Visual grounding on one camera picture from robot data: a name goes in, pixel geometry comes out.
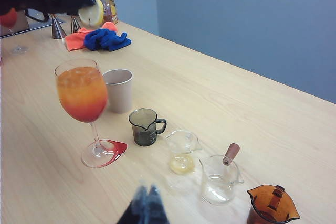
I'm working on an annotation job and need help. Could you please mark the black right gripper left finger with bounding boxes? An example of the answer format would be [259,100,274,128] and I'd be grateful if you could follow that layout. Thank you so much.
[117,184,149,224]

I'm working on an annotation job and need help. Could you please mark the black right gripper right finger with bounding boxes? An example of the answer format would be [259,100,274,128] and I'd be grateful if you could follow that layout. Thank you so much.
[146,185,172,224]

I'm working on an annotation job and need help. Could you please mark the lemon slice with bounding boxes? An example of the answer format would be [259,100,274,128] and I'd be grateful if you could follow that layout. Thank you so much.
[78,0,105,28]

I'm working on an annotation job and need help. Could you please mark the clear cup with yellow residue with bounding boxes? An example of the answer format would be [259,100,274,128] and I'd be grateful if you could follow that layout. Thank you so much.
[164,129,203,174]

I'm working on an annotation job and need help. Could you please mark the grey glass measuring cup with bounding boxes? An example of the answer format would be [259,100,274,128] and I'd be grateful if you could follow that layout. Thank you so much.
[128,108,167,146]

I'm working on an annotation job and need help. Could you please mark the beige paper cup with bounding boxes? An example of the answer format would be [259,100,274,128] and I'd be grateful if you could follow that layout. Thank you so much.
[102,69,133,114]

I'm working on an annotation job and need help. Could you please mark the small steel cone jigger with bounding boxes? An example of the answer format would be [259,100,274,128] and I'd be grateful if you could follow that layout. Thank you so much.
[71,16,82,34]

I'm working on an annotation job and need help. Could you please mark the large steel cone jigger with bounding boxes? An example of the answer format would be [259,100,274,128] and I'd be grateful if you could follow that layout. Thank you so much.
[51,14,67,40]

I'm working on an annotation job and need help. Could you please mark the wine glass with red drink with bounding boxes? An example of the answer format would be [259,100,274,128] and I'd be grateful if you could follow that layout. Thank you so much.
[0,7,29,55]

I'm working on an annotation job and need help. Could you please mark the orange cloth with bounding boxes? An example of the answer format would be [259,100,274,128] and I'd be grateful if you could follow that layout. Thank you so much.
[65,21,119,52]

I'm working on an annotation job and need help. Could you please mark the blue cloth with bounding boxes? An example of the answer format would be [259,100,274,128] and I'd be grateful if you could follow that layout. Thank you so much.
[83,28,132,52]

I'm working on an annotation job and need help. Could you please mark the red liquid spill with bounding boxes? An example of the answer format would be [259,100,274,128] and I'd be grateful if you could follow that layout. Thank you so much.
[101,140,128,167]

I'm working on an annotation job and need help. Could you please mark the wine glass with orange drink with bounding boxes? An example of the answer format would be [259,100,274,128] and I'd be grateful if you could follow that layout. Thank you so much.
[54,59,128,168]

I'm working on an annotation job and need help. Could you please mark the amber glass beaker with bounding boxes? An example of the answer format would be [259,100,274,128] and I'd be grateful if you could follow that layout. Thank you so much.
[246,184,301,224]

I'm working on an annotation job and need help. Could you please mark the black cable loop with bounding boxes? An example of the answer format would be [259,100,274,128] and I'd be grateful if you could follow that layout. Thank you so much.
[25,8,51,23]

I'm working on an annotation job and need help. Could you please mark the clear beaker with wooden handle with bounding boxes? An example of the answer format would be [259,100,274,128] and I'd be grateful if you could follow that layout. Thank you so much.
[198,143,245,206]

